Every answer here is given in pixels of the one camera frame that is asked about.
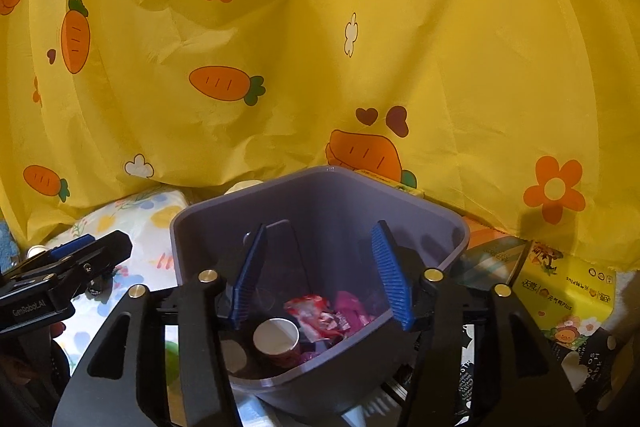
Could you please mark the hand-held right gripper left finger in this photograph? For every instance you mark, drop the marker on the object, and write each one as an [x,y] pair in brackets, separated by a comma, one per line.
[245,282]

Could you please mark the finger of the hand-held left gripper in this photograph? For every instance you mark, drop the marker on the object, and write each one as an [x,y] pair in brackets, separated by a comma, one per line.
[107,249]
[70,247]

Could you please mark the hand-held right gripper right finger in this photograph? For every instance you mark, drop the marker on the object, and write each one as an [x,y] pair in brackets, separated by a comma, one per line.
[392,279]

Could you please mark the pink plastic bag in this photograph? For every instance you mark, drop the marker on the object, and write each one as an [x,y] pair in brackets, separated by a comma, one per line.
[350,307]

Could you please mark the paper cup orange label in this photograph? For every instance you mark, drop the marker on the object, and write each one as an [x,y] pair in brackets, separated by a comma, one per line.
[275,337]

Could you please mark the red white plastic wrapper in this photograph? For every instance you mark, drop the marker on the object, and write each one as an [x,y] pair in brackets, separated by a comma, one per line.
[312,314]

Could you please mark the grey plastic bin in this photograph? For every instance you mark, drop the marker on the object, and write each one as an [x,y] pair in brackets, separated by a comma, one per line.
[320,217]

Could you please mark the floral plastic table cover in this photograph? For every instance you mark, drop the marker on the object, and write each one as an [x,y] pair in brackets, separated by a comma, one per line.
[145,227]

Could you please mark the iridescent flat packet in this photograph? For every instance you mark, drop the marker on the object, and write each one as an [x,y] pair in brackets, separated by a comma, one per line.
[495,257]

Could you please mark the yellow printed carton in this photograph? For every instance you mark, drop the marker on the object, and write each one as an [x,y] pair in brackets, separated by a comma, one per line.
[565,287]

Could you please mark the black white printed bag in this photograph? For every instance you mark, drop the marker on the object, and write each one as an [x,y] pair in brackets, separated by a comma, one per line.
[585,357]

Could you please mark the yellow carrot print curtain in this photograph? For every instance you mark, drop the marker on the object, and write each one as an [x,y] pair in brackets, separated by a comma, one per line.
[320,57]

